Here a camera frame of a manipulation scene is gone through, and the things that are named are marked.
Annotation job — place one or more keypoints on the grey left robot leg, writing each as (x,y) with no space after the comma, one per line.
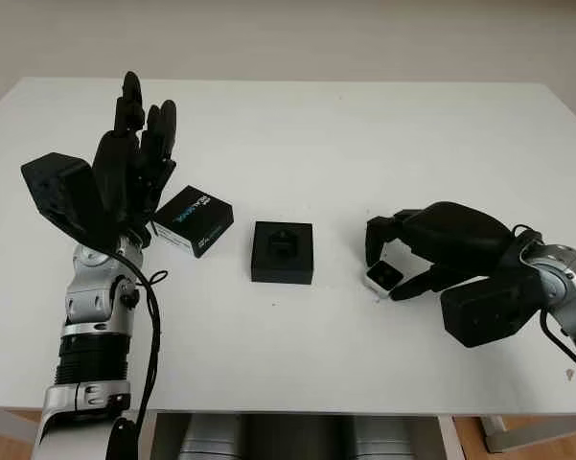
(211,438)

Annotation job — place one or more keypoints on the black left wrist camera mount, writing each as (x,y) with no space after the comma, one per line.
(50,187)

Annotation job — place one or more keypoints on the white table leg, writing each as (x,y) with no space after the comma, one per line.
(496,433)

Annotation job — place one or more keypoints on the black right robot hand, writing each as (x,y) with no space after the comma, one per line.
(455,230)

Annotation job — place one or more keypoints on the grey right robot leg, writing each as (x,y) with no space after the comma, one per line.
(385,438)

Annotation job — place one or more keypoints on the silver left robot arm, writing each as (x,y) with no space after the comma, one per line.
(88,297)

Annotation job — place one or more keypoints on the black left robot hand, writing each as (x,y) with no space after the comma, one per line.
(117,167)

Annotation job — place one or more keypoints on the black RealSense box lid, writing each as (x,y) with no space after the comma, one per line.
(196,215)

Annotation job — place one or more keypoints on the grey robot leg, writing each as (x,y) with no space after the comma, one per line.
(211,438)
(385,438)

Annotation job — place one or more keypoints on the small silver depth camera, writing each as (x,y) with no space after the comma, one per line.
(383,278)

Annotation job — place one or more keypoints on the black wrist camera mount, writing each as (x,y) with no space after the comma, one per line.
(50,187)
(484,311)

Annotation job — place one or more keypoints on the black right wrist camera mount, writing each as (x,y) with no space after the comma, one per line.
(484,311)

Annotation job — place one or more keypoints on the black camera box base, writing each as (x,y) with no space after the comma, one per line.
(268,268)

